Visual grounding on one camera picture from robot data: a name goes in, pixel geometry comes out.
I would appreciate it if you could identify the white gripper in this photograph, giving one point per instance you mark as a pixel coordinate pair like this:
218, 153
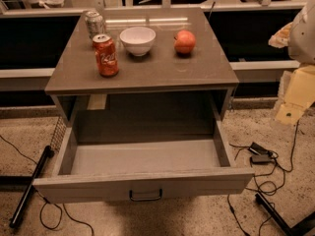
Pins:
303, 36

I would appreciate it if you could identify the red coke can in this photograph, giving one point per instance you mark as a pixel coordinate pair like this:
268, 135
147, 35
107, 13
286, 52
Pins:
105, 55

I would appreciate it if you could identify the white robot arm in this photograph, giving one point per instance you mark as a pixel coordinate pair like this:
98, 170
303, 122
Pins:
301, 46

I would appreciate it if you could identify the open grey top drawer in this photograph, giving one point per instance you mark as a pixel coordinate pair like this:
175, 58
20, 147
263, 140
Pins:
107, 153

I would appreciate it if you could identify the silver soda can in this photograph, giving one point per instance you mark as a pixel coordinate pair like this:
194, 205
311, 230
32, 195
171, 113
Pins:
94, 23

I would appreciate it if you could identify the black power adapter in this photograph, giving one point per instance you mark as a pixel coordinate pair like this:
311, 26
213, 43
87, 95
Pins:
260, 154

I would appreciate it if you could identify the red apple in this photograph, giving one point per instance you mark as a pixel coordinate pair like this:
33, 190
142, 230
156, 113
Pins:
185, 42

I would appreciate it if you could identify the black stand leg right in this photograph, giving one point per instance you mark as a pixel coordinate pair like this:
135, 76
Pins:
302, 228

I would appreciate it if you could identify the white bowl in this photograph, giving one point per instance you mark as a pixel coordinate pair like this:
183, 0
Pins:
138, 40

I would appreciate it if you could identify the grey cabinet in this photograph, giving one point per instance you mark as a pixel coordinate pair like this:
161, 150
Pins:
162, 69

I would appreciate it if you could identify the black pole on floor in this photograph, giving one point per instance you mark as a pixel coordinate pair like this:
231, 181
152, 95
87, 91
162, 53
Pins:
17, 217

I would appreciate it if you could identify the black drawer handle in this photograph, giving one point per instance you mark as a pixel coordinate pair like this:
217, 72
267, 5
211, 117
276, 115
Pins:
145, 197

